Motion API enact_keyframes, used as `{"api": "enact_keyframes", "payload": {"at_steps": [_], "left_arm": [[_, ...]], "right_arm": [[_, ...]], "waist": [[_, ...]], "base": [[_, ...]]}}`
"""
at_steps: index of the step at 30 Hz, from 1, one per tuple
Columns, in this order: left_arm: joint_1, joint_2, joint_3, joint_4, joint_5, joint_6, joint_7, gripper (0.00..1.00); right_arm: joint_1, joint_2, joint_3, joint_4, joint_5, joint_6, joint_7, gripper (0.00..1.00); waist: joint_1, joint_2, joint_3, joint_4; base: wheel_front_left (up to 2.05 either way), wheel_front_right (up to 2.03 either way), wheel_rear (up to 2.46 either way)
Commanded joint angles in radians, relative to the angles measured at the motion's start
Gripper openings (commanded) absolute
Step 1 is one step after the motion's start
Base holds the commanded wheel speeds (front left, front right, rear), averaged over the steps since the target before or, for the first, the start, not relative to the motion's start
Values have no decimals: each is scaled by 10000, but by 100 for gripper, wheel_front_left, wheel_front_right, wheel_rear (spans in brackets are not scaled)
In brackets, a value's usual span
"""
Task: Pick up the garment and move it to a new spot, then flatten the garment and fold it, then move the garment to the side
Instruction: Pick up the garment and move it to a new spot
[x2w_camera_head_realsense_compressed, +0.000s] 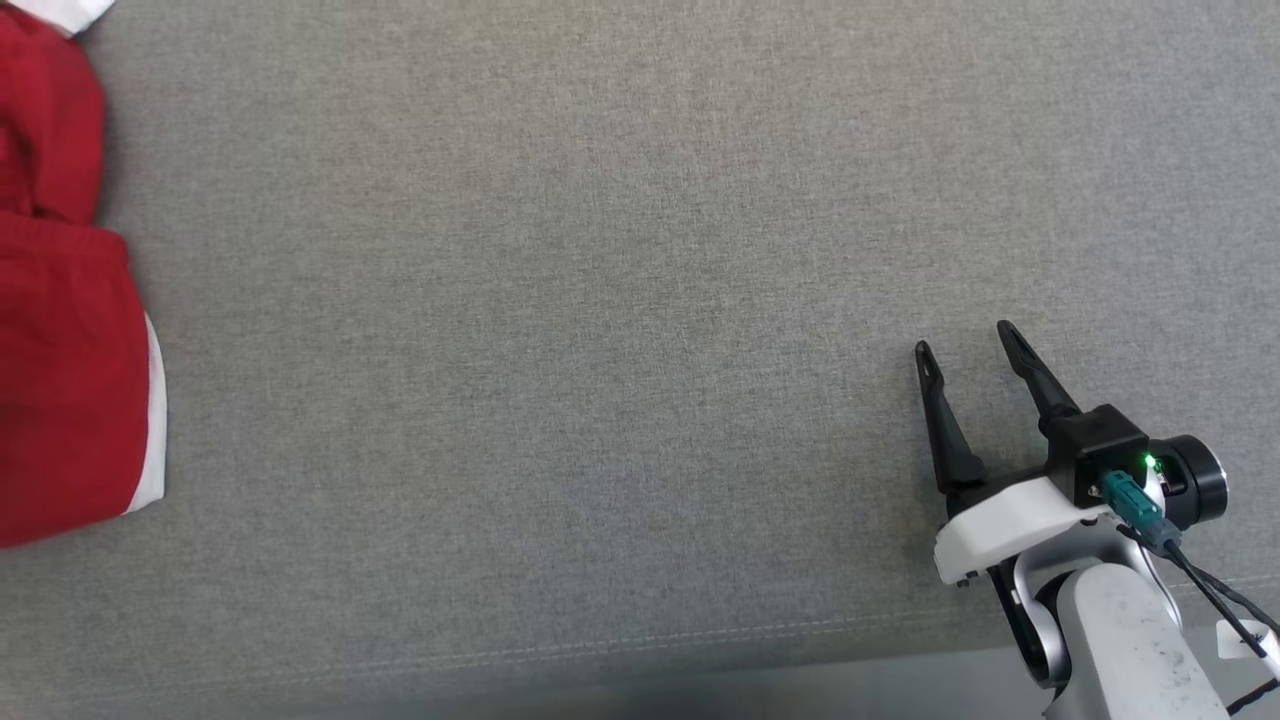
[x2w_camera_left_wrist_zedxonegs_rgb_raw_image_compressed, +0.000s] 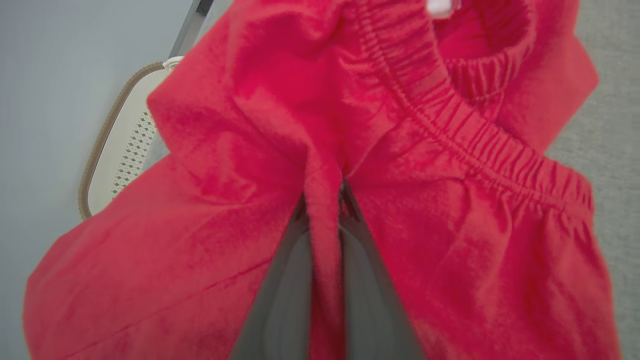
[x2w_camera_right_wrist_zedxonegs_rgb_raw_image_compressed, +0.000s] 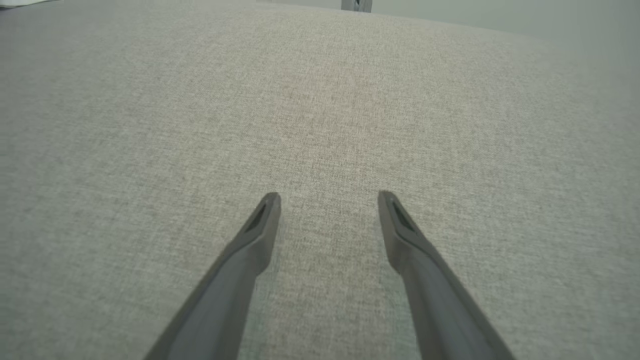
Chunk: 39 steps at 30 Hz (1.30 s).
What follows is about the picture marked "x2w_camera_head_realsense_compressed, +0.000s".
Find red Bulls 23 shorts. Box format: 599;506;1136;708
0;210;168;550

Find grey fabric sofa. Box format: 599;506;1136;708
0;0;1280;706

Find small white cable label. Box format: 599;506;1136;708
1215;619;1280;662

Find black cable with teal plug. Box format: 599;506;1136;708
1099;469;1280;661

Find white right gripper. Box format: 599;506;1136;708
915;320;1116;588

